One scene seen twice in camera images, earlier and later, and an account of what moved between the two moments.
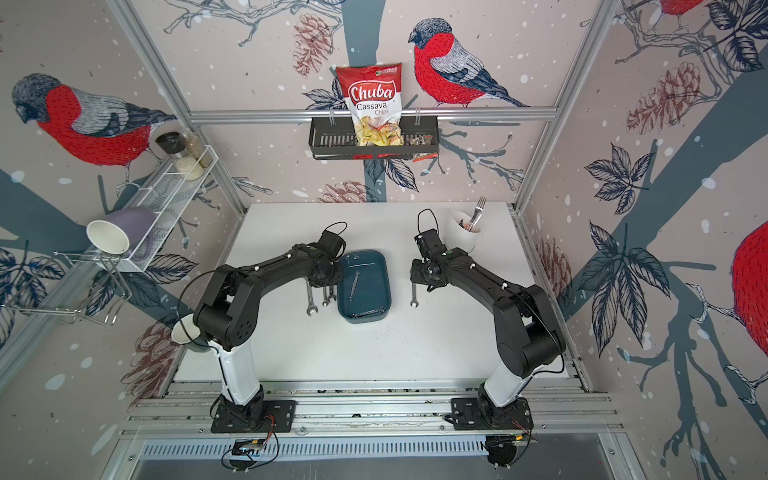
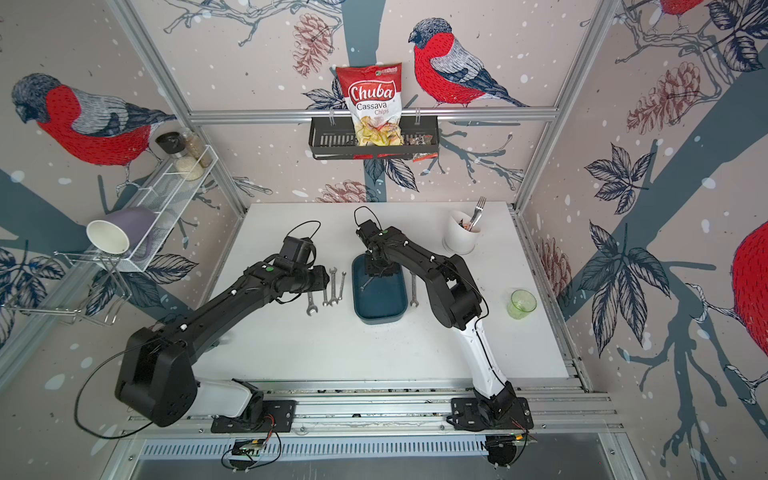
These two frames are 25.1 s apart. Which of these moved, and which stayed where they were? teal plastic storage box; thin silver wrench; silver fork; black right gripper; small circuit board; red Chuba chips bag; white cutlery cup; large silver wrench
Moved: black right gripper; teal plastic storage box; thin silver wrench
Stayed: silver fork; large silver wrench; white cutlery cup; red Chuba chips bag; small circuit board
